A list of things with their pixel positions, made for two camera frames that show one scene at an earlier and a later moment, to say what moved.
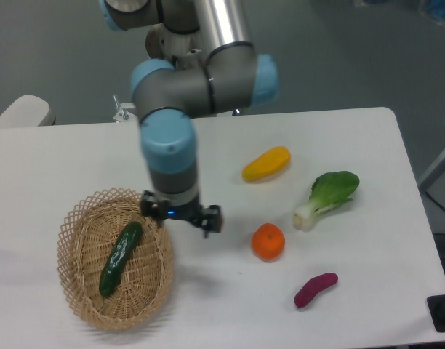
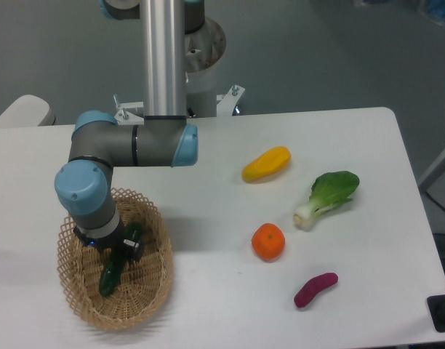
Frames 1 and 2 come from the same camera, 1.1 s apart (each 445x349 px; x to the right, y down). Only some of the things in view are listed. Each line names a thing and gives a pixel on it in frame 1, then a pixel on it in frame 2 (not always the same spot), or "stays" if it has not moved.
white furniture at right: (439, 182) stays
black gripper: (209, 218) -> (113, 240)
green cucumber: (110, 276) stays
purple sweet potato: (313, 286) stays
